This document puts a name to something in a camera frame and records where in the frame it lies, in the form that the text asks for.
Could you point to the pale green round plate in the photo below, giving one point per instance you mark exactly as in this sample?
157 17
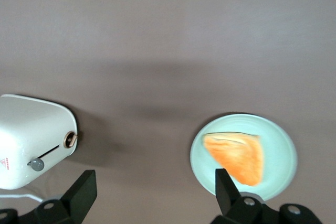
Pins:
278 155

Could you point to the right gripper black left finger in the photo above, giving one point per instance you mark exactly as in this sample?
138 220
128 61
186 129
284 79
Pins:
78 192

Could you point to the orange triangular pastry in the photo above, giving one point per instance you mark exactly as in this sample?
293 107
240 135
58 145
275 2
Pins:
239 155

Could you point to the white two-slot toaster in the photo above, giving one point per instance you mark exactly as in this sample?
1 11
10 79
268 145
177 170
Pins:
34 134

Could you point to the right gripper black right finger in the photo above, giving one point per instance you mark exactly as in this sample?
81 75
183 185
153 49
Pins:
229 199

